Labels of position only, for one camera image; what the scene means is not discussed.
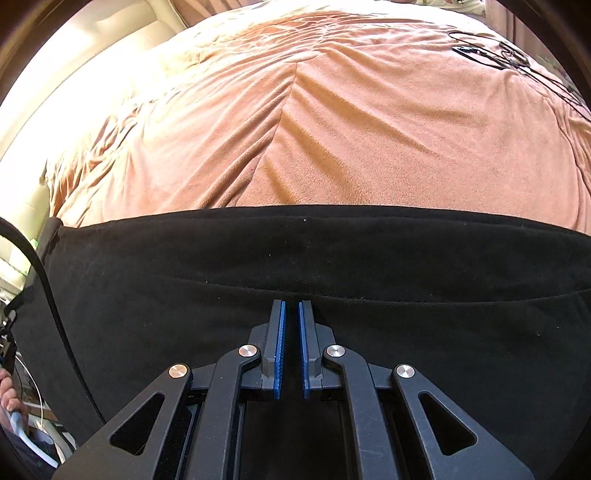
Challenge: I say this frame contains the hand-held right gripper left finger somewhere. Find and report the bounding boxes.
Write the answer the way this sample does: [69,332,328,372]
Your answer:
[51,300,288,480]

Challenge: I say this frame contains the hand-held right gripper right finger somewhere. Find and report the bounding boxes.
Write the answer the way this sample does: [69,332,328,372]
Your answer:
[298,300,536,480]

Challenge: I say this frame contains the black pants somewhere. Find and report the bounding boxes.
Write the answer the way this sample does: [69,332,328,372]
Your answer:
[9,204,591,480]

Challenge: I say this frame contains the person's left hand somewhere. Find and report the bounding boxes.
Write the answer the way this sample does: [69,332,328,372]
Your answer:
[0,368,21,412]

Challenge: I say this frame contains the cream pillow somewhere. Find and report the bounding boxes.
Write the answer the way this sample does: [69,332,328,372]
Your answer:
[0,159,52,223]

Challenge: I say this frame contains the orange blanket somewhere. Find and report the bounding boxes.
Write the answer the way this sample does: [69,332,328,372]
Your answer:
[45,0,591,232]

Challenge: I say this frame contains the cream padded bed headboard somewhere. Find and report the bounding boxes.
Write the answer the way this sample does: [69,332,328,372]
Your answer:
[0,0,185,163]

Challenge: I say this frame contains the pink curtain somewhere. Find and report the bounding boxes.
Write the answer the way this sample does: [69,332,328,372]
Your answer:
[482,0,525,29]

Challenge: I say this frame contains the thick black cable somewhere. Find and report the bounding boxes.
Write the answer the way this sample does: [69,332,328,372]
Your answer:
[0,216,108,426]

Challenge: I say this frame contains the tangled black cables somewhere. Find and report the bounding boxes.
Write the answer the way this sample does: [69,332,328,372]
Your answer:
[447,29,583,112]

